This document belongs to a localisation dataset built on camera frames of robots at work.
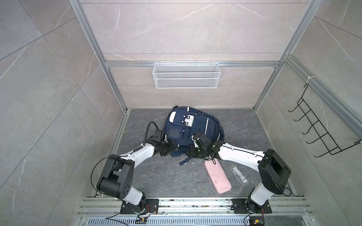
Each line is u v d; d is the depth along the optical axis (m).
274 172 0.45
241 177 0.82
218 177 0.82
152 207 0.73
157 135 0.73
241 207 0.74
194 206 0.75
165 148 0.78
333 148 0.58
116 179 0.44
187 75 1.01
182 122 1.02
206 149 0.66
